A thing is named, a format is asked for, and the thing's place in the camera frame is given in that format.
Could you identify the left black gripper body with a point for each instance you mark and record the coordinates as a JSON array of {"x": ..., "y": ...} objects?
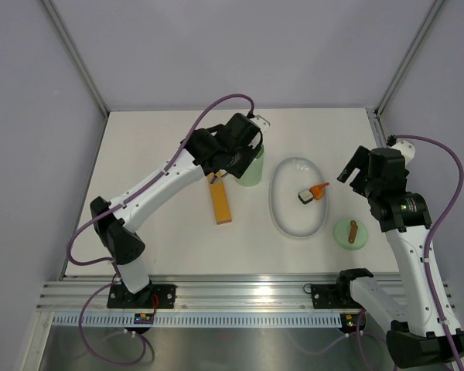
[{"x": 241, "y": 159}]

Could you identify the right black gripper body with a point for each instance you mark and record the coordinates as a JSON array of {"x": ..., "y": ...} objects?
[{"x": 371, "y": 192}]

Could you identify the green lunch cup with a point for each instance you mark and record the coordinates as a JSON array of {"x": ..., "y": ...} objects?
[{"x": 253, "y": 174}]

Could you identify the orange toy carrot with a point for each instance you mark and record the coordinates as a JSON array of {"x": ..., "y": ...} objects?
[{"x": 318, "y": 190}]

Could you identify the metal tongs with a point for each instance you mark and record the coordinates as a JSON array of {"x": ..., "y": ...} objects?
[{"x": 217, "y": 177}]

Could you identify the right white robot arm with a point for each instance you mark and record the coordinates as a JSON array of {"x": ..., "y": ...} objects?
[{"x": 425, "y": 331}]

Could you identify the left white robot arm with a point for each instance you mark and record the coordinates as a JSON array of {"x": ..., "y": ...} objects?
[{"x": 118, "y": 220}]

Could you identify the yellow wooden block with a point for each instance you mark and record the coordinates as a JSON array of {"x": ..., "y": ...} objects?
[{"x": 221, "y": 208}]

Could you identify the sushi roll piece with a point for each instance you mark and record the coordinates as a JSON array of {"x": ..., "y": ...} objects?
[{"x": 305, "y": 196}]

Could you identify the white oval plate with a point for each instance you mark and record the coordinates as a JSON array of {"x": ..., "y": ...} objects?
[{"x": 290, "y": 216}]

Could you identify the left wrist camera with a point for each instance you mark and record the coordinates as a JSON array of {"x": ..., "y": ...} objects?
[{"x": 259, "y": 121}]

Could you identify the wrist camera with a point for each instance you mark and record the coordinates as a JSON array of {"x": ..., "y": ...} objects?
[
  {"x": 406, "y": 148},
  {"x": 259, "y": 121}
]

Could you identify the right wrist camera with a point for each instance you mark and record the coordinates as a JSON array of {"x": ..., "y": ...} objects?
[{"x": 406, "y": 148}]

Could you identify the green lid with handle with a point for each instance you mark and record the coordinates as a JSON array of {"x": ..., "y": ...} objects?
[{"x": 350, "y": 234}]

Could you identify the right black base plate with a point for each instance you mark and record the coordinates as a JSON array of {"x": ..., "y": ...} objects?
[{"x": 329, "y": 296}]

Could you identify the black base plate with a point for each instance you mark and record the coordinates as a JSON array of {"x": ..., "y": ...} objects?
[
  {"x": 329, "y": 296},
  {"x": 161, "y": 296}
]

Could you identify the right aluminium frame post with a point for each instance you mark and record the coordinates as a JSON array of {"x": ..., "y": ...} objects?
[{"x": 417, "y": 42}]

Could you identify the aluminium frame post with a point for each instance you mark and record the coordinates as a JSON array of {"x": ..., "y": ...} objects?
[
  {"x": 417, "y": 42},
  {"x": 66, "y": 39}
]

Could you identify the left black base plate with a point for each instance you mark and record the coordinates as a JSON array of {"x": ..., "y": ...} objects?
[{"x": 161, "y": 296}]

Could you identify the aluminium mounting rail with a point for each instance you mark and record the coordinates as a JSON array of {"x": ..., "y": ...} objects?
[{"x": 200, "y": 293}]

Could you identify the left aluminium frame post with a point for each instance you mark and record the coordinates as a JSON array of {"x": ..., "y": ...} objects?
[{"x": 66, "y": 39}]

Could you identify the perforated cable tray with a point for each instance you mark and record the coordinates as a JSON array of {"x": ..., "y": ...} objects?
[{"x": 199, "y": 320}]

